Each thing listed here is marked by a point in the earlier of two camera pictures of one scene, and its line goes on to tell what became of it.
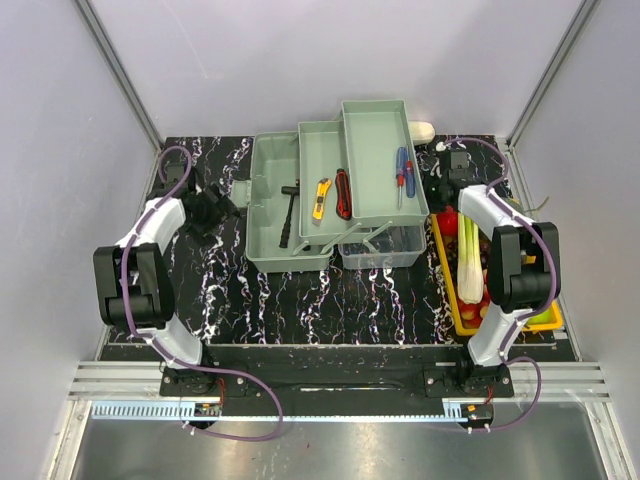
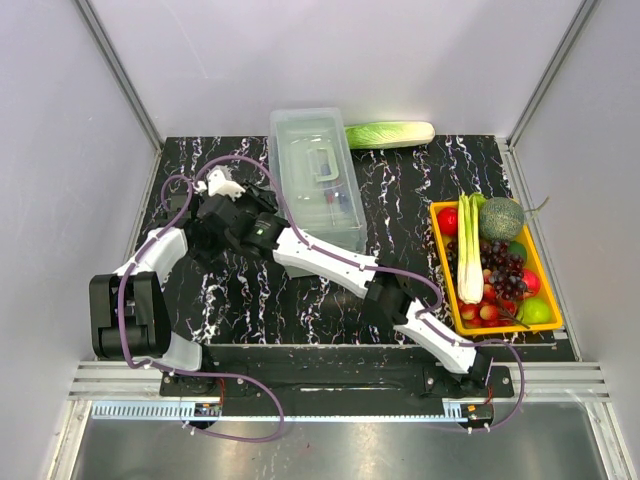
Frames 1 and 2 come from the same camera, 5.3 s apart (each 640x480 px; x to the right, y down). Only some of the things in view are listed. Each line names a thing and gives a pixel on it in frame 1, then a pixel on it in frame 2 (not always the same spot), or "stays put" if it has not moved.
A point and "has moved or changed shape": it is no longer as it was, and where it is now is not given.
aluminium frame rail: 133,390 stays put
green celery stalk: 469,262 stays put
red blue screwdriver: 401,171 -> 329,191
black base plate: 340,375 stays put
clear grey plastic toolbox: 348,191 has moved or changed shape
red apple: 448,222 stays put
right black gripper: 435,177 -> 265,200
